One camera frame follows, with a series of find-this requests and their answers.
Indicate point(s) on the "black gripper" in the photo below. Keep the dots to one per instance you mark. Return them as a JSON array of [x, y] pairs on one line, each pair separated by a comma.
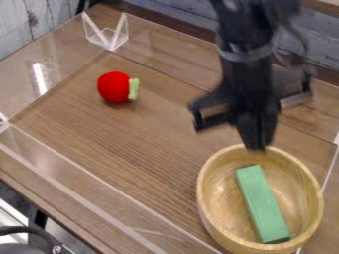
[[251, 89]]

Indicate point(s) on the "green rectangular foam stick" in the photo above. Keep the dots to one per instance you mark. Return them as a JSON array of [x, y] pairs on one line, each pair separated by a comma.
[[270, 225]]

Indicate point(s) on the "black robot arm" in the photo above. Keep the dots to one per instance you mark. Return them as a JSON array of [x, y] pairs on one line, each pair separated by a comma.
[[247, 25]]

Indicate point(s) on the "brown wooden bowl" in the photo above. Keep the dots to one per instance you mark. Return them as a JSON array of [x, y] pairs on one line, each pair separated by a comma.
[[223, 209]]

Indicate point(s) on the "small light green block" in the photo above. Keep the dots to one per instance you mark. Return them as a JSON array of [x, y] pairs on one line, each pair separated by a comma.
[[133, 88]]

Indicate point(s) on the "red ball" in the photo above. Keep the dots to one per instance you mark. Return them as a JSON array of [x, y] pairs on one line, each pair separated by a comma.
[[112, 86]]

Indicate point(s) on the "black stand under table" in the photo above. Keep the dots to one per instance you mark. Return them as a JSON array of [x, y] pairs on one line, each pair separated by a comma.
[[21, 238]]

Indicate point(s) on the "clear acrylic corner bracket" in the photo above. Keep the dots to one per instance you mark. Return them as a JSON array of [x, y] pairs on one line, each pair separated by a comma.
[[105, 38]]

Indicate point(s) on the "clear acrylic front wall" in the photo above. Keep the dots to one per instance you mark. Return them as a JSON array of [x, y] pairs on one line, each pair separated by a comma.
[[112, 222]]

